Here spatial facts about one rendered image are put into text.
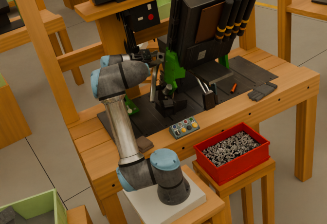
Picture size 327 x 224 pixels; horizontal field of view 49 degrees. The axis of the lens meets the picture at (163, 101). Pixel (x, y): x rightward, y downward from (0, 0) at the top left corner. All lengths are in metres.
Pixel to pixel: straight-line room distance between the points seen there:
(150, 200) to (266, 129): 1.91
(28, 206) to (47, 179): 1.58
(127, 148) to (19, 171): 2.27
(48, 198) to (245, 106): 1.16
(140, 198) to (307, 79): 1.27
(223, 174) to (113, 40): 1.03
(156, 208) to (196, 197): 0.18
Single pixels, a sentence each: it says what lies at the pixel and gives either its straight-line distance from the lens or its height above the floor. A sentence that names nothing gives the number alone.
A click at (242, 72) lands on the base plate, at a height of 0.90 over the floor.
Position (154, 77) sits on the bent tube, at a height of 1.09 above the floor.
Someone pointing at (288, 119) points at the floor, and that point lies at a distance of 3.51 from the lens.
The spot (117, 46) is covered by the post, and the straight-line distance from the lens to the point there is 2.24.
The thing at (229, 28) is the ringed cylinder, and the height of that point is 1.38.
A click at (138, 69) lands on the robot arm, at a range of 1.50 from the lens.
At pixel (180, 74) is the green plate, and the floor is 1.13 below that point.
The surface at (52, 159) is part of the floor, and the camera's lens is 3.62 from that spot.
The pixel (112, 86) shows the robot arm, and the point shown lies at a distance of 1.48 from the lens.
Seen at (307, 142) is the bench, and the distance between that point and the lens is 2.68.
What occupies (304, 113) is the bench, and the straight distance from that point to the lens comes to 2.52.
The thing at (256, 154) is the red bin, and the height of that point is 0.88.
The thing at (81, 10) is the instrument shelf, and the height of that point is 1.54.
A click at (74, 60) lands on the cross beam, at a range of 2.28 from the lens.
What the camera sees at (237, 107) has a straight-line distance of 2.11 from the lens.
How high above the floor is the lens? 2.12
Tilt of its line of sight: 33 degrees down
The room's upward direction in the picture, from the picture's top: 12 degrees counter-clockwise
